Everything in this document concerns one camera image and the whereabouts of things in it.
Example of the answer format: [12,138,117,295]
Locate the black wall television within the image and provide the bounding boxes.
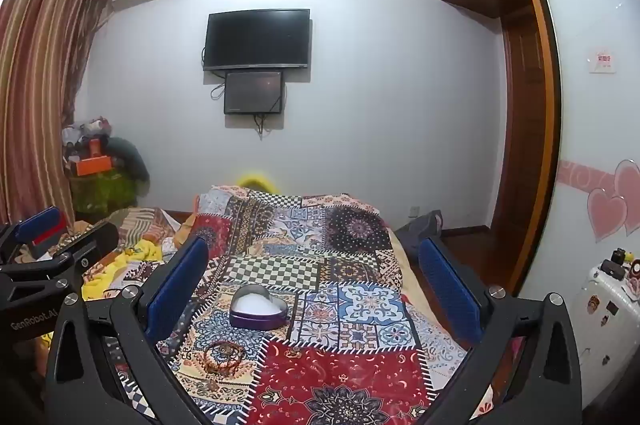
[202,9,311,72]

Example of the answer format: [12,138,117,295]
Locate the red box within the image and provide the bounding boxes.
[30,227,68,252]

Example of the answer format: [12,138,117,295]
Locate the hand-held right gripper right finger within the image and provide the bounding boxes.
[417,236,583,425]

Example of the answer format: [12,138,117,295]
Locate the small black wall monitor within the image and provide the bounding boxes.
[223,71,286,114]

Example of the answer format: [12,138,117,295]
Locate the brown patterned cloth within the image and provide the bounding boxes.
[102,206,193,251]

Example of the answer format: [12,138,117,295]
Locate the wooden wardrobe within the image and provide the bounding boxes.
[431,0,562,301]

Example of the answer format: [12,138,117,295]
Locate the patchwork printed blanket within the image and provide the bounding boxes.
[80,185,476,425]

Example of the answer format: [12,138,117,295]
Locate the small square wall sign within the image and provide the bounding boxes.
[589,49,617,74]

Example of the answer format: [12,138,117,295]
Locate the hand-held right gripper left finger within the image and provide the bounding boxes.
[44,235,211,425]

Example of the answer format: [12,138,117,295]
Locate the dark bag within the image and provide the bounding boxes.
[400,211,445,251]

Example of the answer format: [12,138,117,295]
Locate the purple heart-shaped tin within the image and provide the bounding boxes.
[229,284,289,331]

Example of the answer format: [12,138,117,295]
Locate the yellow round object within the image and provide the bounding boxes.
[236,172,279,194]

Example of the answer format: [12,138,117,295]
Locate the yellow cloth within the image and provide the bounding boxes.
[81,239,166,302]

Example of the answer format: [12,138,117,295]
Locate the orange box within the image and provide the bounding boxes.
[75,156,114,176]

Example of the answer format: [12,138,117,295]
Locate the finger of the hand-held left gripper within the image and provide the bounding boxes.
[0,221,120,280]
[0,206,69,263]

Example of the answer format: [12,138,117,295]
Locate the heap of small household things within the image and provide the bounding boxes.
[61,116,112,158]

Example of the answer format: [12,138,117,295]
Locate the striped red-brown curtain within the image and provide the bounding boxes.
[0,0,108,231]

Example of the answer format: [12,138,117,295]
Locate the white sliding door, heart stickers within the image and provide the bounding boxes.
[520,0,640,306]

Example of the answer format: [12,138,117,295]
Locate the pile of bracelets and necklaces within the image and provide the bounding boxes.
[192,341,248,378]

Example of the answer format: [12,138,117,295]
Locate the green cloth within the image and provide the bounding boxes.
[69,170,139,212]

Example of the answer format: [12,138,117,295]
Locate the dark green garment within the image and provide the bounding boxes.
[106,136,151,196]

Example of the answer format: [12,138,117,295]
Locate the white cabinet with stickers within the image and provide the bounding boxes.
[565,265,640,412]

